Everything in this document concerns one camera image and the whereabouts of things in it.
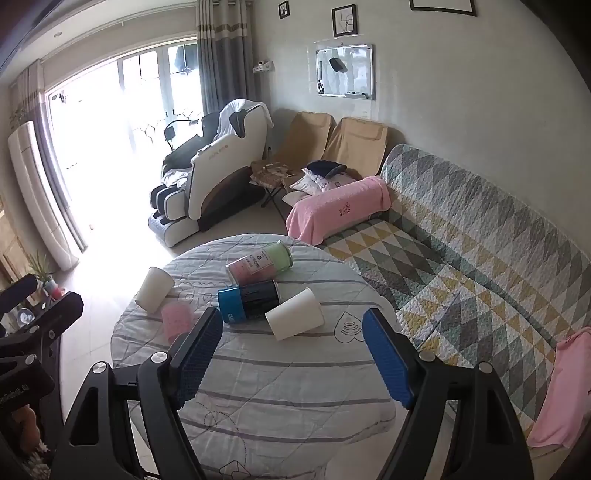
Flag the green pink tumbler cup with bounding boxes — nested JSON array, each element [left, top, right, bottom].
[[225, 241, 293, 286]]

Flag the white paper cup far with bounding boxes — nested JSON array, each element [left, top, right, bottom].
[[135, 267, 175, 314]]

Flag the white paper cup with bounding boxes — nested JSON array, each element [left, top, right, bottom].
[[135, 267, 175, 314], [264, 287, 325, 341]]

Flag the pink plastic cup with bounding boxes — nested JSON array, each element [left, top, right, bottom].
[[161, 301, 193, 345]]

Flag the blue black tumbler cup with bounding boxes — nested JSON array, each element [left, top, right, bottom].
[[217, 280, 280, 325]]

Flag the white paper cup near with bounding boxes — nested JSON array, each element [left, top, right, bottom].
[[264, 287, 325, 341]]

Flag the green potted plant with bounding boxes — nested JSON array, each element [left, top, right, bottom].
[[27, 251, 57, 296]]

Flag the pink cloth on sofa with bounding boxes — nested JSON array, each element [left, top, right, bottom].
[[527, 327, 590, 448]]

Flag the triangle patterned sofa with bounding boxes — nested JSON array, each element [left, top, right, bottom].
[[322, 144, 590, 433]]

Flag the white standing air conditioner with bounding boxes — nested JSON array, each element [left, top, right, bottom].
[[8, 121, 78, 271]]

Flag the grey striped quilted table cover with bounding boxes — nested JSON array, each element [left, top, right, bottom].
[[110, 233, 408, 480]]

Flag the white massage chair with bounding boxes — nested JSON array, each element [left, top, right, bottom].
[[148, 98, 273, 248]]

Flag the small folding stool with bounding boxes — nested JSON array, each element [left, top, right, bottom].
[[250, 160, 297, 207]]

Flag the pink towel on armrest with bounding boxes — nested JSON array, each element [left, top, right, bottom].
[[286, 176, 391, 246]]

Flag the white pink pillow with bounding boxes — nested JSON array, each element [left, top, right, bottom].
[[290, 168, 356, 196]]

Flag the dark folded clothes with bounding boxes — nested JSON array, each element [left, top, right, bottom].
[[307, 160, 348, 179]]

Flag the beige folding chair left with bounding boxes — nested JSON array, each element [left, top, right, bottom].
[[271, 111, 335, 170]]

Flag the grey curtain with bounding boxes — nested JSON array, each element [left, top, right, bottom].
[[195, 0, 256, 114]]

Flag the tiny dark framed picture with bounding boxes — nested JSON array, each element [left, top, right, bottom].
[[277, 0, 290, 19]]

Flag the small framed picture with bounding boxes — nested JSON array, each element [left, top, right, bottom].
[[332, 4, 359, 37]]

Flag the large black framed picture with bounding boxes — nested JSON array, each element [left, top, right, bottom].
[[409, 0, 478, 17]]

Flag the wall whiteboard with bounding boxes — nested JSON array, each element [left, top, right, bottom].
[[315, 44, 374, 100]]

